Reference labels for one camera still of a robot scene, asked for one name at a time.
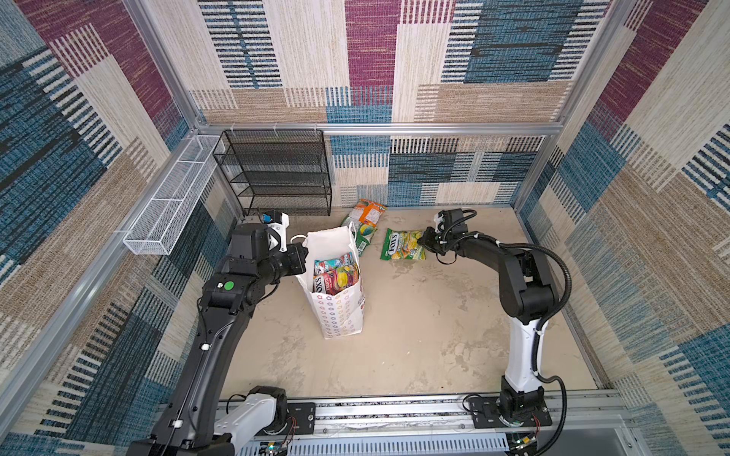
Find yellow green candy bag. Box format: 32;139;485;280
380;229;426;260

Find white paper bag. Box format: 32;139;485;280
297;226;365;339

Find pink Fox's candy bag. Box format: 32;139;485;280
313;265;359;296

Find teal Fox's candy bag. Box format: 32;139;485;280
314;253;355;276

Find green rainbow snack bag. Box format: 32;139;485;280
341;216;378;257

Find orange green snack bag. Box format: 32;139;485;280
349;199;387;226

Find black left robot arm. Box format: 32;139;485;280
127;211;308;455

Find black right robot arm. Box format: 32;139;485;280
418;227;562;427

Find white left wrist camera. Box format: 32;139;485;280
260;210;289;252

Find black wire shelf rack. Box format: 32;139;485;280
213;129;333;216

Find white wire mesh basket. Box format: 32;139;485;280
124;135;219;256

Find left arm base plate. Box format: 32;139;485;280
255;402;317;439

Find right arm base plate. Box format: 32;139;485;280
462;394;560;429

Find white slotted cable duct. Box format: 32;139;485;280
240;433;509;455

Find black corrugated cable conduit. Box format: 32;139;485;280
435;209;573;456

